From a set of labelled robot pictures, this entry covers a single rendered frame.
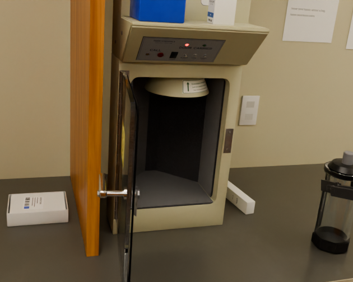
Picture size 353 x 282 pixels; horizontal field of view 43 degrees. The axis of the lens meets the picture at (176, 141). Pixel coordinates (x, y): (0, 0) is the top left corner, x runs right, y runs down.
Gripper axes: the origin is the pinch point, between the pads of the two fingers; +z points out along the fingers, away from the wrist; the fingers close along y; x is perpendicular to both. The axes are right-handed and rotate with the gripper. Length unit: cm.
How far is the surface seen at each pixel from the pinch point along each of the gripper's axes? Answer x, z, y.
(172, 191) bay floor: 4.0, 26.5, 38.7
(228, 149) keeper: -9.2, 13.8, 26.9
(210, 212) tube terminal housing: 9.5, 19.2, 29.7
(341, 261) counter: 19.7, -2.1, 1.7
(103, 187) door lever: -5, -12, 65
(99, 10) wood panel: -40, -4, 64
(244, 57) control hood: -32.7, 2.5, 28.0
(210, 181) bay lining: 0.7, 20.4, 29.2
